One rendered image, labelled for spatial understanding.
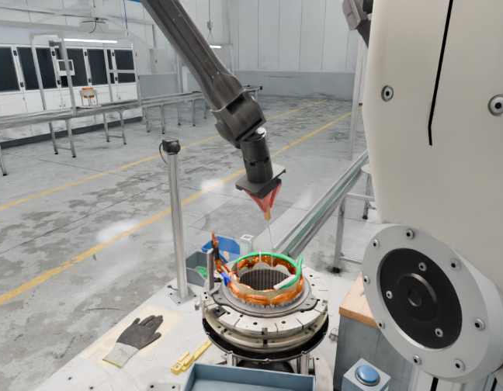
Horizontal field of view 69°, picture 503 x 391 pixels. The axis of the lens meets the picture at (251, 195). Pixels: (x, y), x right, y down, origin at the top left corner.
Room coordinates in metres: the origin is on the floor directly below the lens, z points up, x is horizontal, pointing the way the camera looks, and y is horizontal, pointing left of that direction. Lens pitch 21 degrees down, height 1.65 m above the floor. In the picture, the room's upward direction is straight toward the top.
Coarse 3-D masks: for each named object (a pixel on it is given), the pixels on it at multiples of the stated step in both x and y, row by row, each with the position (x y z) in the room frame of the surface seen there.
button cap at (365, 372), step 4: (360, 368) 0.58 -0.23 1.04; (364, 368) 0.58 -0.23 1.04; (368, 368) 0.58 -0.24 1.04; (372, 368) 0.58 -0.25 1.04; (360, 372) 0.57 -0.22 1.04; (364, 372) 0.57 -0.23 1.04; (368, 372) 0.57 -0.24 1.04; (372, 372) 0.57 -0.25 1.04; (376, 372) 0.57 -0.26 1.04; (360, 376) 0.56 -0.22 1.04; (364, 376) 0.56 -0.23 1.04; (368, 376) 0.56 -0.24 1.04; (372, 376) 0.56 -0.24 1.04; (376, 376) 0.56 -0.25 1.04; (364, 380) 0.55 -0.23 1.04; (368, 380) 0.55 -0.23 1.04; (372, 380) 0.55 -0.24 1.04
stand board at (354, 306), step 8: (360, 280) 0.87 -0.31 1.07; (352, 288) 0.83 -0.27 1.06; (360, 288) 0.83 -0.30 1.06; (352, 296) 0.79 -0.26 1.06; (360, 296) 0.79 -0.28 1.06; (344, 304) 0.76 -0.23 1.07; (352, 304) 0.76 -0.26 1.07; (360, 304) 0.76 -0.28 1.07; (344, 312) 0.74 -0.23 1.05; (352, 312) 0.73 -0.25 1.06; (360, 312) 0.73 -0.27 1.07; (368, 312) 0.73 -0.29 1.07; (360, 320) 0.72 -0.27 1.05; (368, 320) 0.71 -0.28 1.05
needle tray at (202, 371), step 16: (192, 368) 0.56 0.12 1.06; (208, 368) 0.57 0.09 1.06; (224, 368) 0.56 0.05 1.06; (240, 368) 0.56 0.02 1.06; (192, 384) 0.55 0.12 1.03; (208, 384) 0.55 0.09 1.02; (224, 384) 0.55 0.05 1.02; (240, 384) 0.55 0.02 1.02; (256, 384) 0.55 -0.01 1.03; (272, 384) 0.55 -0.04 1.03; (288, 384) 0.54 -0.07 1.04; (304, 384) 0.54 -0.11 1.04
